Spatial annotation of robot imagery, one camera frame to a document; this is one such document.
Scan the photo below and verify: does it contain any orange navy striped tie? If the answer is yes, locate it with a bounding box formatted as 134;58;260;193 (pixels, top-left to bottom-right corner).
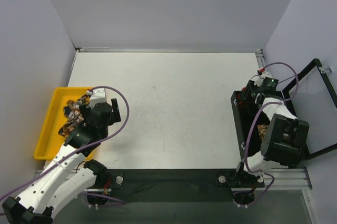
236;94;246;108

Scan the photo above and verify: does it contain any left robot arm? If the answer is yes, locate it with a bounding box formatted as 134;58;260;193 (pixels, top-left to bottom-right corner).
2;99;121;223

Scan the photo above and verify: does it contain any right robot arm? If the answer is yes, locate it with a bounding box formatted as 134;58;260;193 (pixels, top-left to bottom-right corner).
231;77;310;187

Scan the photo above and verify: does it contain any black tie storage box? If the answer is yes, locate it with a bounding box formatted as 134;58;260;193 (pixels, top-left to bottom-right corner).
231;91;310;170

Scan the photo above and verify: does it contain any brown floral tie in tray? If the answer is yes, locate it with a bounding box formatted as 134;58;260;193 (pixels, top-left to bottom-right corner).
58;94;90;138

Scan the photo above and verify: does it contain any brown floral rolled tie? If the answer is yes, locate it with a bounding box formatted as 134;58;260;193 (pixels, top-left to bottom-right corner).
257;124;269;141

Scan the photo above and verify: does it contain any yellow plastic tray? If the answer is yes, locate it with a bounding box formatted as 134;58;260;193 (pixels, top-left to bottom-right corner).
33;87;88;161

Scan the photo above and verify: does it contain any black framed glass box lid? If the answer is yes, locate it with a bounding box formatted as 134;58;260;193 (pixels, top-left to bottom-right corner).
282;59;336;160

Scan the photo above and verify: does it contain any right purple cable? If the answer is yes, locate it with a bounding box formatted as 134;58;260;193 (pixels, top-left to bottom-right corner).
233;62;300;206

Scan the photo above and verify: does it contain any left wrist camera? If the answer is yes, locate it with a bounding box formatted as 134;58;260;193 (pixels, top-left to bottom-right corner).
86;88;106;108

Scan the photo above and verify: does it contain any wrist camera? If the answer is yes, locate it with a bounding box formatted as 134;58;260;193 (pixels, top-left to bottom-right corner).
255;69;279;91
86;88;106;108

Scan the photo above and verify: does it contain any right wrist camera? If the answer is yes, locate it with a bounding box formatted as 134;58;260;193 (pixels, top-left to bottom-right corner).
255;69;279;91

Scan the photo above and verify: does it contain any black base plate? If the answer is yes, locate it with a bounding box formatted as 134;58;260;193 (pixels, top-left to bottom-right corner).
91;169;265;203

